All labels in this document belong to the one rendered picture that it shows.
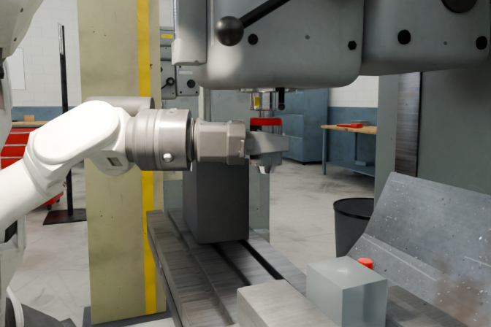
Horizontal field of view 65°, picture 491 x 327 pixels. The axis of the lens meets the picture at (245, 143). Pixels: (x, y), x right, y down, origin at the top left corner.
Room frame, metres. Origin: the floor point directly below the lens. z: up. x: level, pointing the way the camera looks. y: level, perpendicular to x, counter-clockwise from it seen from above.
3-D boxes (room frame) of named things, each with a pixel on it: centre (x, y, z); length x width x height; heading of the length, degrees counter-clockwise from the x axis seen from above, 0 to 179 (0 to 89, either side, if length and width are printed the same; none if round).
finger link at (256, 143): (0.52, -0.03, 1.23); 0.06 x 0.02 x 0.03; 91
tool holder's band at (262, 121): (0.55, -0.03, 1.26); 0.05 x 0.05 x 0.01
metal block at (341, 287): (0.36, -0.10, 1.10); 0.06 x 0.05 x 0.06; 23
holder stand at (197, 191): (0.93, 0.08, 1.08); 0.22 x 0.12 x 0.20; 17
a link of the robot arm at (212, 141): (0.55, 0.06, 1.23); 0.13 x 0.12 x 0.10; 1
